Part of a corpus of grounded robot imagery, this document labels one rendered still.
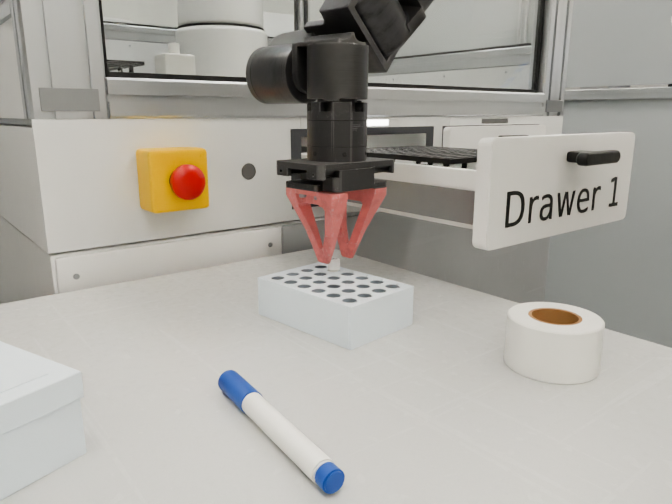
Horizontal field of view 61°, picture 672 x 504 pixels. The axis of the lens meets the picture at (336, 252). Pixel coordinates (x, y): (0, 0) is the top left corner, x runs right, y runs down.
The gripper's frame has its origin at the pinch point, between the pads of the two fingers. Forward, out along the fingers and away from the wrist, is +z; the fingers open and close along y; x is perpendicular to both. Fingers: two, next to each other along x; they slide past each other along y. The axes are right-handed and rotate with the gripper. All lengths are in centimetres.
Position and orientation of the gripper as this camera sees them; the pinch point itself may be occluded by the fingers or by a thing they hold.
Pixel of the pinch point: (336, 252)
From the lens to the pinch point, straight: 56.8
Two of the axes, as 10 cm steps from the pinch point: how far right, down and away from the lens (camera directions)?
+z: -0.1, 9.7, 2.4
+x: 7.0, 1.8, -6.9
